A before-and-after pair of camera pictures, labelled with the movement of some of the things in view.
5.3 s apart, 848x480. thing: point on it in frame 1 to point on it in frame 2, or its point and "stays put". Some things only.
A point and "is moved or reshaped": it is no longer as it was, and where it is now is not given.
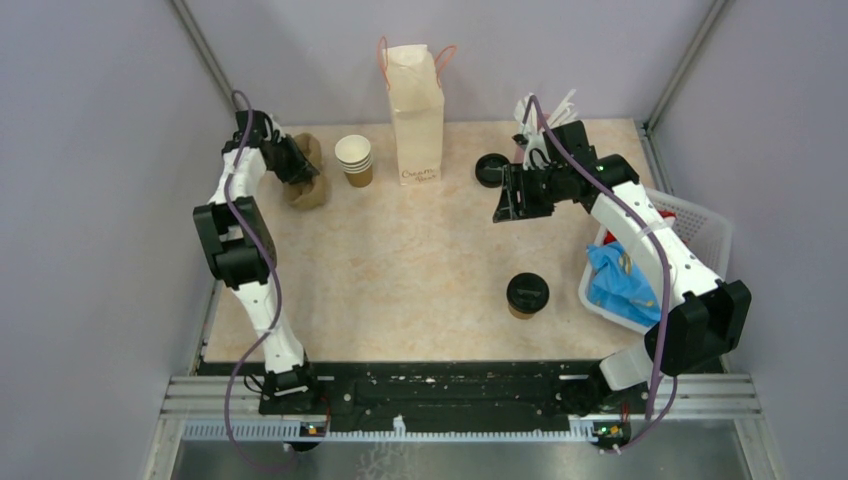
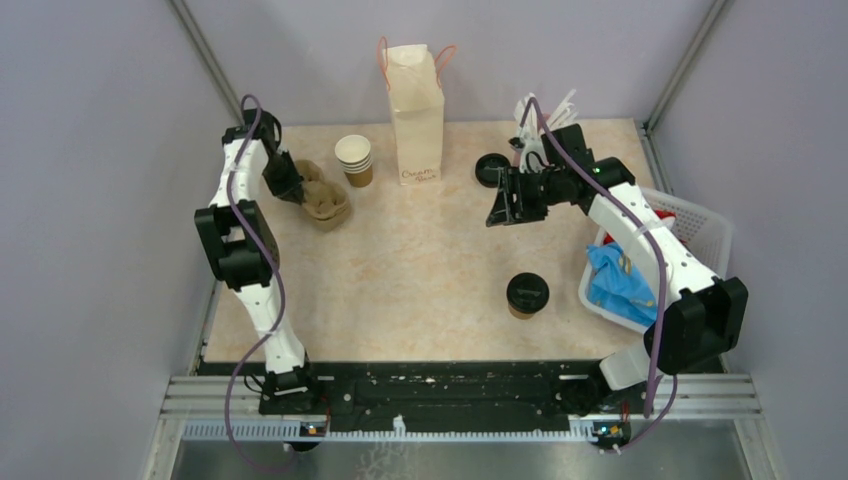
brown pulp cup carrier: x=315 y=193 is moved or reshaped
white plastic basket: x=709 y=236 stays put
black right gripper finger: x=523 y=195 stays put
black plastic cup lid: x=528 y=292 stays put
